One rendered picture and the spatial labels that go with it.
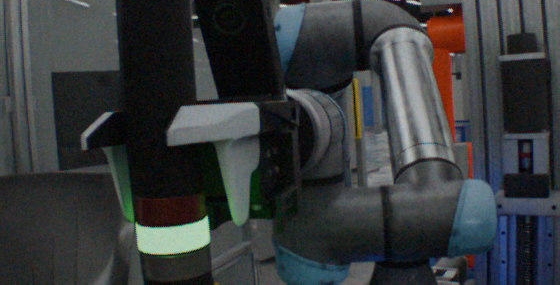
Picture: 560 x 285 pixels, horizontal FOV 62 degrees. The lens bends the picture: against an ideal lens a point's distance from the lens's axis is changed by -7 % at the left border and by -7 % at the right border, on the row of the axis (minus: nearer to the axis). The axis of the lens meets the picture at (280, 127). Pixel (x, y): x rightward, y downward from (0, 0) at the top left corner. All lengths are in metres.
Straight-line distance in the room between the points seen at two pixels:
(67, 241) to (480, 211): 0.35
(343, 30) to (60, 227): 0.53
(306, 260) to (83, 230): 0.21
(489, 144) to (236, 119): 0.94
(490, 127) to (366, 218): 0.68
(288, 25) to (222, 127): 0.57
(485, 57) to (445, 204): 0.67
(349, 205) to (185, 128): 0.30
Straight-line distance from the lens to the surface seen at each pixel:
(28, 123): 1.05
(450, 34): 4.26
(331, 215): 0.48
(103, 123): 0.23
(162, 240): 0.23
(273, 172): 0.32
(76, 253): 0.36
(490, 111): 1.12
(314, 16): 0.78
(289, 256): 0.49
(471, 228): 0.49
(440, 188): 0.49
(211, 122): 0.21
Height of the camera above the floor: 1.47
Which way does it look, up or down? 3 degrees down
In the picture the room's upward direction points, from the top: 4 degrees counter-clockwise
